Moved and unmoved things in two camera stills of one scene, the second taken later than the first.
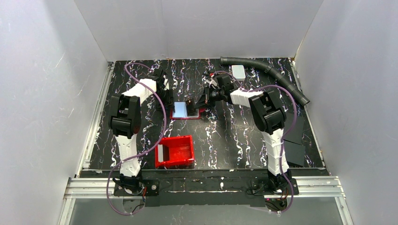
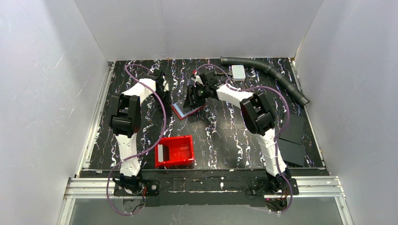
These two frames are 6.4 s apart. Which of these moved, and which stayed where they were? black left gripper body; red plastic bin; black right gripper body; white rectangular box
Moved: black right gripper body
Stayed: white rectangular box; red plastic bin; black left gripper body
